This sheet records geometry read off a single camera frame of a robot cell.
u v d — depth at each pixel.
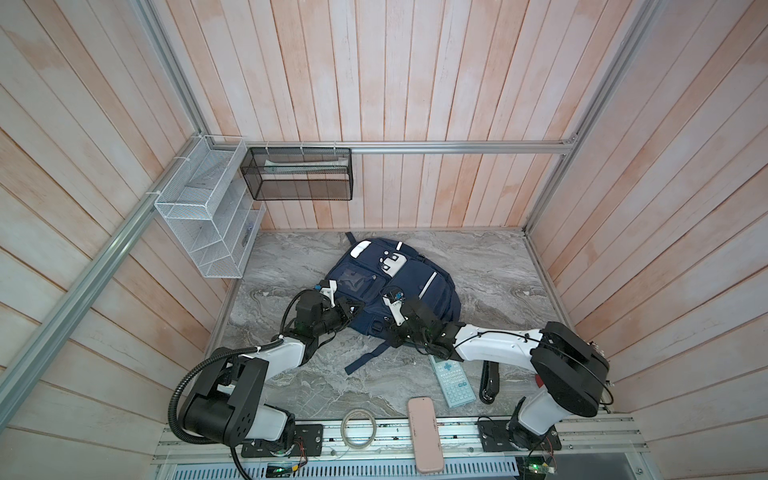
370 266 0.97
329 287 0.83
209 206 0.69
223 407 0.43
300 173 1.04
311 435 0.75
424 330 0.66
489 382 0.80
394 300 0.76
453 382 0.82
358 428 0.76
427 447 0.72
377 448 0.73
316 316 0.72
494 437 0.73
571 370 0.45
